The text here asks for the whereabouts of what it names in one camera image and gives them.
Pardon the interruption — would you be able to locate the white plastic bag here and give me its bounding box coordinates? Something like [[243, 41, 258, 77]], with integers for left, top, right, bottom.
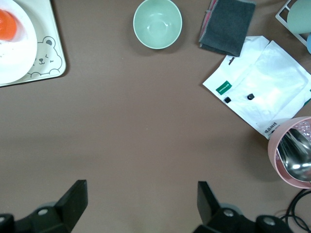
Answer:
[[202, 35, 311, 140]]

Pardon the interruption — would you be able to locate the pale green cup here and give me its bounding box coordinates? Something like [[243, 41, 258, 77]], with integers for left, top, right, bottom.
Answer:
[[286, 0, 311, 34]]

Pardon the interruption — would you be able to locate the folded dark grey cloth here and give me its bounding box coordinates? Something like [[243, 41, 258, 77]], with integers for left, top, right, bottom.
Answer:
[[198, 0, 256, 57]]

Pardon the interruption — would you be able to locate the orange fruit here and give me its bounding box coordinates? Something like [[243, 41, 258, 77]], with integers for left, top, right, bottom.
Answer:
[[0, 9, 18, 42]]

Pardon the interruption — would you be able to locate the white round plate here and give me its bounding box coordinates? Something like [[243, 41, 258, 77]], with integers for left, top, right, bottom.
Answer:
[[0, 0, 38, 84]]

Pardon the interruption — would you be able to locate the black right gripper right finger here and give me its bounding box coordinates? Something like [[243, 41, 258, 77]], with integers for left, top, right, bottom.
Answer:
[[194, 181, 292, 233]]

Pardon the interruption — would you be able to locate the light green bowl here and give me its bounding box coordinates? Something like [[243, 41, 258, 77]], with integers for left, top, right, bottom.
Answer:
[[133, 0, 183, 50]]

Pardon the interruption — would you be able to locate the white wire cup rack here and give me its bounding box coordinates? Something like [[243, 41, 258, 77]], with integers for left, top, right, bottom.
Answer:
[[275, 0, 311, 47]]

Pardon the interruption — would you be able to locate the cream bear print tray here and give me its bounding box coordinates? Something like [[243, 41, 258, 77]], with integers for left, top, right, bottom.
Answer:
[[0, 0, 67, 87]]

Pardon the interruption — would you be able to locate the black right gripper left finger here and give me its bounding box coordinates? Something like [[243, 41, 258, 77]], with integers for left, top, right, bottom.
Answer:
[[0, 179, 88, 233]]

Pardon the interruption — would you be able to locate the pink bowl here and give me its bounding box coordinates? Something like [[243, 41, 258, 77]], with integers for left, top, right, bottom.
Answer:
[[267, 116, 311, 189]]

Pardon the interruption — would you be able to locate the coiled black cable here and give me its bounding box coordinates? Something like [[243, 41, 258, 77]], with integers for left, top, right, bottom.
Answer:
[[279, 189, 311, 233]]

